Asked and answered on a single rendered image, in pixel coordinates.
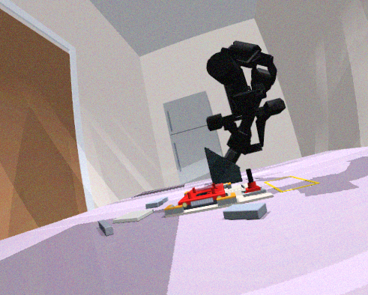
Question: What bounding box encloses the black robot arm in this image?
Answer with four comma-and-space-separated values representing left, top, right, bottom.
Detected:
207, 40, 277, 165

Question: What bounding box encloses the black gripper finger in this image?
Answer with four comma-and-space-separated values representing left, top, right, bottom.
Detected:
256, 113, 271, 147
223, 122, 245, 151

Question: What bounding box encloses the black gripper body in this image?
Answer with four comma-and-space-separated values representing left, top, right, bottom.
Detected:
206, 84, 286, 131

